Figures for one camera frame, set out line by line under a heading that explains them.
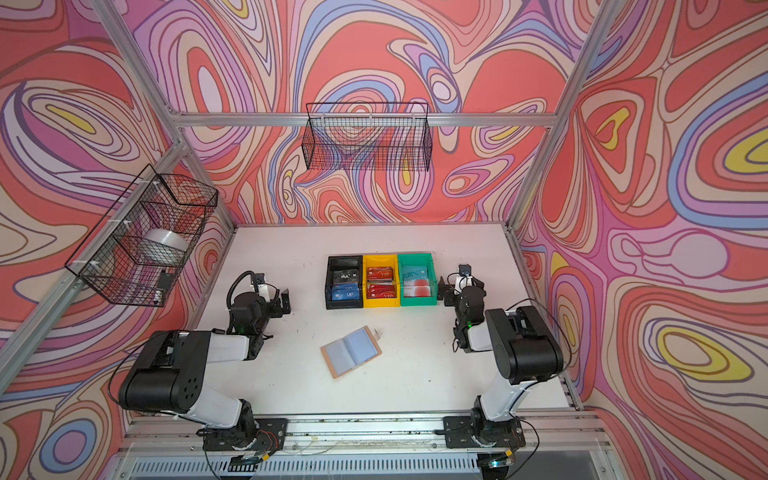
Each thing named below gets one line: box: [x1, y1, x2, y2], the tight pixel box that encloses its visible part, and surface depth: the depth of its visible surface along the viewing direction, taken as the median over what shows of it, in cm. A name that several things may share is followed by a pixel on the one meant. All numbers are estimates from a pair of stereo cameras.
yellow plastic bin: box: [362, 254, 401, 308], surface depth 98 cm
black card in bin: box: [333, 269, 359, 283], surface depth 104 cm
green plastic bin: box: [397, 252, 438, 307], surface depth 103 cm
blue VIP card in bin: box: [332, 282, 360, 301], surface depth 101 cm
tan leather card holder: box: [320, 326, 383, 379], surface depth 88 cm
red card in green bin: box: [404, 286, 431, 298], surface depth 101 cm
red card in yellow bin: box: [366, 284, 397, 299], surface depth 101 cm
